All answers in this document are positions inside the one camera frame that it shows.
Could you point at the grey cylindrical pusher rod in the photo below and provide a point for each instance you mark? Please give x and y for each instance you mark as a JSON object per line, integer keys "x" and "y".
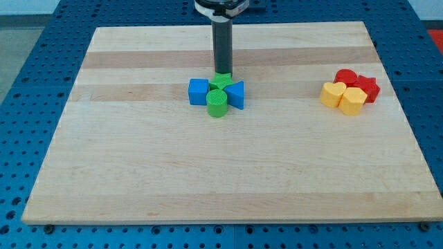
{"x": 223, "y": 46}

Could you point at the red star block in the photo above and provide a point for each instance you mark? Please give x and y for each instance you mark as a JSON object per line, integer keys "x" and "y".
{"x": 369, "y": 86}

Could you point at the wooden board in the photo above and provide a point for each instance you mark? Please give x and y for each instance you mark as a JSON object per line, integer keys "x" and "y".
{"x": 130, "y": 149}

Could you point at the green cylinder block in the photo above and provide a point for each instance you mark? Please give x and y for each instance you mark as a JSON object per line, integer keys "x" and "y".
{"x": 217, "y": 103}

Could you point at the green star block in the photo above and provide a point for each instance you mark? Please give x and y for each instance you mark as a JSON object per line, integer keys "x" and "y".
{"x": 221, "y": 81}

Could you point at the blue cube block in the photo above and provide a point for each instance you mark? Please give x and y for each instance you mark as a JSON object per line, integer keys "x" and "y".
{"x": 197, "y": 91}

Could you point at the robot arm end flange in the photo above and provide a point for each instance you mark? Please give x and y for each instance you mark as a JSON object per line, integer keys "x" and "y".
{"x": 227, "y": 9}

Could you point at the yellow heart block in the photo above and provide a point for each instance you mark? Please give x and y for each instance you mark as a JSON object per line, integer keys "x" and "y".
{"x": 331, "y": 93}

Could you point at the yellow hexagon block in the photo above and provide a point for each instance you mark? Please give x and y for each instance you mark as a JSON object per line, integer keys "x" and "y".
{"x": 352, "y": 101}

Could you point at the blue triangle block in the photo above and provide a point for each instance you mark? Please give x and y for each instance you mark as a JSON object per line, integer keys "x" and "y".
{"x": 235, "y": 95}

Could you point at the red cylinder block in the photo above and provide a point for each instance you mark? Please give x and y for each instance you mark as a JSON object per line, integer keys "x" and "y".
{"x": 347, "y": 76}

